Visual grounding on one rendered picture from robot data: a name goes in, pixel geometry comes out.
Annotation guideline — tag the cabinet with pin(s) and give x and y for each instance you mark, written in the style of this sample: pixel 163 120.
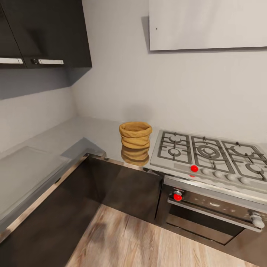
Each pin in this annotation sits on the cabinet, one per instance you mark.
pixel 43 34

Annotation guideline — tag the oven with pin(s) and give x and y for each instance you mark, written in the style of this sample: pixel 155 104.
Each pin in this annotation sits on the oven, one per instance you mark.
pixel 223 221

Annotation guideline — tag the popcorn bag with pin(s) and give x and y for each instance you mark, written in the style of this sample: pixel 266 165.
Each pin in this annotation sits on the popcorn bag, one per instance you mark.
pixel 135 135

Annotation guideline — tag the burner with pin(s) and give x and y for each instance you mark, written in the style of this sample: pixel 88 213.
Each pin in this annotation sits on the burner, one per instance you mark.
pixel 236 163

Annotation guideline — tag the range hood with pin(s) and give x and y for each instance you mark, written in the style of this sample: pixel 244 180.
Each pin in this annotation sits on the range hood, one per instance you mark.
pixel 202 24

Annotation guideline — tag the drop in sink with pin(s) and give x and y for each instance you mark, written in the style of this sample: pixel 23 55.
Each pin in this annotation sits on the drop in sink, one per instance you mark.
pixel 23 172

